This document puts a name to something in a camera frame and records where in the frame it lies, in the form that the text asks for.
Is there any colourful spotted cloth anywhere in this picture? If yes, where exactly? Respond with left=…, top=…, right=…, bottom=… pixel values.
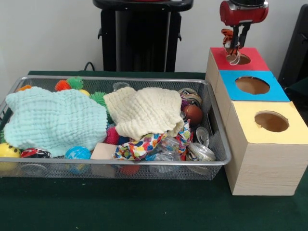
left=112, top=120, right=193, bottom=161

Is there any red and black crushed can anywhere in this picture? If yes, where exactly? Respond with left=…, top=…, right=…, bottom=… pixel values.
left=19, top=148, right=52, bottom=159

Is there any orange striped tiger plush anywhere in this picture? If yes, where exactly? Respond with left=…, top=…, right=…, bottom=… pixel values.
left=220, top=28, right=242, bottom=66

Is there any blue globe ball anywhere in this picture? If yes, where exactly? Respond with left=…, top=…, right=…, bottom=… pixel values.
left=64, top=145, right=92, bottom=161

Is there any cream waffle cloth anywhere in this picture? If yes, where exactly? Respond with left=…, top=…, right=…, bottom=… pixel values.
left=103, top=86, right=185, bottom=141

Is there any black furniture frame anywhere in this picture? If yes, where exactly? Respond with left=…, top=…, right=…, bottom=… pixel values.
left=278, top=3, right=308, bottom=90

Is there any crushed printed drink can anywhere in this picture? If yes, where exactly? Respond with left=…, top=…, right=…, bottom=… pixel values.
left=185, top=142, right=217, bottom=162

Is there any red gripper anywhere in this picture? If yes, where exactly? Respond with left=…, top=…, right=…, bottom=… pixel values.
left=219, top=0, right=270, bottom=49

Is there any yellow ball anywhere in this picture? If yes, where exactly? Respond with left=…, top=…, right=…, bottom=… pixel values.
left=0, top=142, right=22, bottom=171

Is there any dark green table cloth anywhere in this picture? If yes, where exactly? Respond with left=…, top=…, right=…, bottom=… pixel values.
left=0, top=70, right=308, bottom=231

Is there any light blue waffle cloth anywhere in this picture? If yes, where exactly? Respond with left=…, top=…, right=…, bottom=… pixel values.
left=2, top=86, right=108, bottom=157

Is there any brown ball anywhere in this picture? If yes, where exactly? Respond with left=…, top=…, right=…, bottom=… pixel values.
left=180, top=103, right=204, bottom=126

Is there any beige foam block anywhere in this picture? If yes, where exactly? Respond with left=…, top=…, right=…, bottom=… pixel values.
left=90, top=142, right=115, bottom=160

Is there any clear mesh bin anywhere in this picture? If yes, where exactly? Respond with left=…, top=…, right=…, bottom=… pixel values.
left=0, top=76, right=232, bottom=181

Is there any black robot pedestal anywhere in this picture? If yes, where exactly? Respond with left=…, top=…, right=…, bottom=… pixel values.
left=92, top=0, right=194, bottom=72

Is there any wooden box with three holes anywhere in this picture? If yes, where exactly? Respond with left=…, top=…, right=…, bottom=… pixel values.
left=205, top=47, right=308, bottom=196

